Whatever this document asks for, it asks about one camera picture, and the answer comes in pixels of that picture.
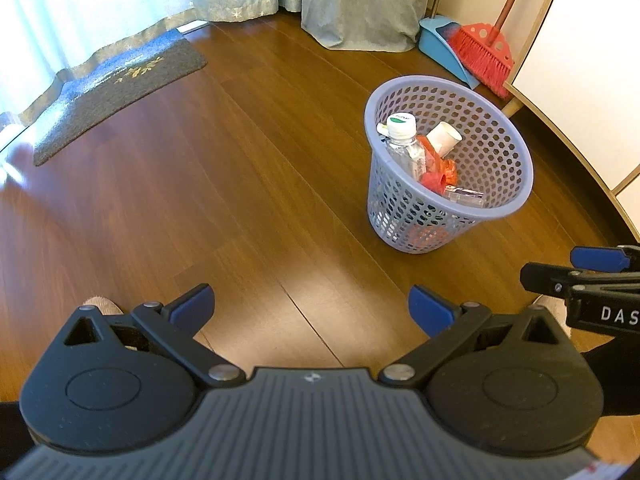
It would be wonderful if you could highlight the red broom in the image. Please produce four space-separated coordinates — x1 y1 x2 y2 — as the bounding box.
446 0 536 100

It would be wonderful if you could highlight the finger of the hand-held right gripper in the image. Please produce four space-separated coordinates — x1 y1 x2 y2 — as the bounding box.
571 245 640 272
519 261 640 301

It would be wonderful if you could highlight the clear plastic bottle white cap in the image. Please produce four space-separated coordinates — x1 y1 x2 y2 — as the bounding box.
376 112 427 182

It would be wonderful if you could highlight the red plastic bag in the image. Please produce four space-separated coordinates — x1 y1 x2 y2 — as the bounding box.
417 145 459 196

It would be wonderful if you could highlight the sheer white curtain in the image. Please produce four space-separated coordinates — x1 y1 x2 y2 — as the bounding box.
0 0 306 133

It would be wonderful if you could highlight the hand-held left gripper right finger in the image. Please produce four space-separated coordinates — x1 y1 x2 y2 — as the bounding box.
377 284 562 389

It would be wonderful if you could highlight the white paper roll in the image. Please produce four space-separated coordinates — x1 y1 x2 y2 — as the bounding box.
426 121 464 157

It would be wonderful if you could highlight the blue dustpan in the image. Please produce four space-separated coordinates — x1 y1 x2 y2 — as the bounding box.
418 15 482 90

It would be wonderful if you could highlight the white cabinet with wooden frame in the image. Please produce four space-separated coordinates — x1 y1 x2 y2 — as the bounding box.
501 0 640 241

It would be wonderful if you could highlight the lavender mesh basket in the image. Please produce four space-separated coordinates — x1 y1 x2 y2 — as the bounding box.
364 76 535 254

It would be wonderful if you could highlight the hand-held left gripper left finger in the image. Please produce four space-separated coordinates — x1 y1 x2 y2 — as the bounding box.
63 283 247 389

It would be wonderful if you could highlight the grey door mat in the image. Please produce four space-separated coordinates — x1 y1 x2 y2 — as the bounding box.
32 27 208 167

